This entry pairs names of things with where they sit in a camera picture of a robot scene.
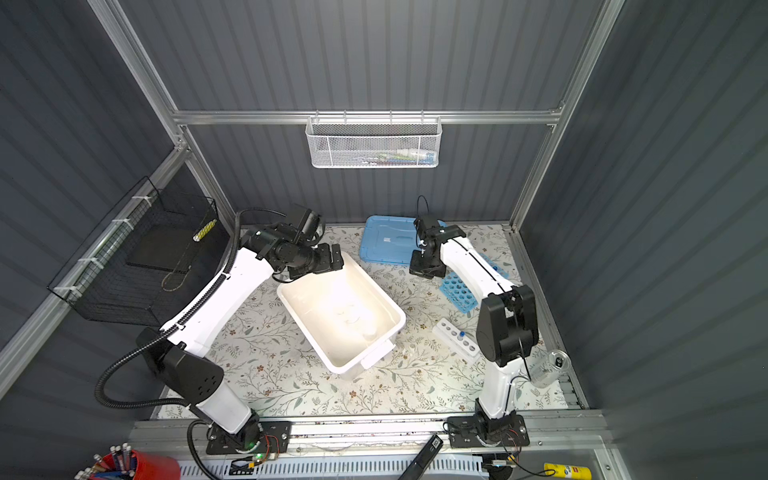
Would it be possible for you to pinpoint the blue plastic box lid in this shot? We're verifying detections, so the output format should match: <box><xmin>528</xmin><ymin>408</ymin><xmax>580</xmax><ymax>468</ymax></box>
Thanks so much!
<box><xmin>359</xmin><ymin>215</ymin><xmax>422</xmax><ymax>266</ymax></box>

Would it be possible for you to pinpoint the blue test tube rack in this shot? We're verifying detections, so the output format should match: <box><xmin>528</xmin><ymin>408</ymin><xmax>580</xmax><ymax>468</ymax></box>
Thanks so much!
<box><xmin>440</xmin><ymin>249</ymin><xmax>513</xmax><ymax>314</ymax></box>

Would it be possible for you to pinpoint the small white tube rack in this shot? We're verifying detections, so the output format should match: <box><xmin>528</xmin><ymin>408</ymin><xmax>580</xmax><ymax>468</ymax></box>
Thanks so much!
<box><xmin>432</xmin><ymin>318</ymin><xmax>480</xmax><ymax>364</ymax></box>

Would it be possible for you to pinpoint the white plastic storage bin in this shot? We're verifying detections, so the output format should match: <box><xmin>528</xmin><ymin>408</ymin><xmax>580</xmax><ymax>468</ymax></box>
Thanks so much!
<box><xmin>277</xmin><ymin>253</ymin><xmax>406</xmax><ymax>380</ymax></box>

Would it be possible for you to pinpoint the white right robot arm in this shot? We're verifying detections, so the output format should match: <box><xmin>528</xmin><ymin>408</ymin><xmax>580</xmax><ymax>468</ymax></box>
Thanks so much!
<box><xmin>409</xmin><ymin>215</ymin><xmax>539</xmax><ymax>448</ymax></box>

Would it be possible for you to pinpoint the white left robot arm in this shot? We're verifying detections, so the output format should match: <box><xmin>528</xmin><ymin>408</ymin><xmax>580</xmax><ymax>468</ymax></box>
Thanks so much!
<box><xmin>94</xmin><ymin>204</ymin><xmax>344</xmax><ymax>451</ymax></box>

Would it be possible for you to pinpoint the yellow pen in basket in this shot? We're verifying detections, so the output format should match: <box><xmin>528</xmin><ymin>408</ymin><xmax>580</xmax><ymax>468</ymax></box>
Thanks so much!
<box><xmin>192</xmin><ymin>219</ymin><xmax>218</xmax><ymax>243</ymax></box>

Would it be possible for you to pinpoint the black flat device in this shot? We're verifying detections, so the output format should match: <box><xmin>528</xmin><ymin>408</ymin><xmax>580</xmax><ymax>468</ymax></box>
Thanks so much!
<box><xmin>399</xmin><ymin>434</ymin><xmax>444</xmax><ymax>480</ymax></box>

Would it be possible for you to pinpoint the red cup of pens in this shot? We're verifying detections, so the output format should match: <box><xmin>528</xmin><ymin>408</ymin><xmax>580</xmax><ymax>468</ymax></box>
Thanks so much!
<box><xmin>74</xmin><ymin>443</ymin><xmax>181</xmax><ymax>480</ymax></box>

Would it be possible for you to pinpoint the white wire mesh basket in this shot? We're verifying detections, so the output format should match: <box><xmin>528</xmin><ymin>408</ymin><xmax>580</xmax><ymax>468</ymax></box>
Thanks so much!
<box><xmin>305</xmin><ymin>118</ymin><xmax>443</xmax><ymax>169</ymax></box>

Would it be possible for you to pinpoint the black wire wall basket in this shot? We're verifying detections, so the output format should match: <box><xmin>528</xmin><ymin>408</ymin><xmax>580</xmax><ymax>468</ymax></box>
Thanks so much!
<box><xmin>48</xmin><ymin>183</ymin><xmax>229</xmax><ymax>327</ymax></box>

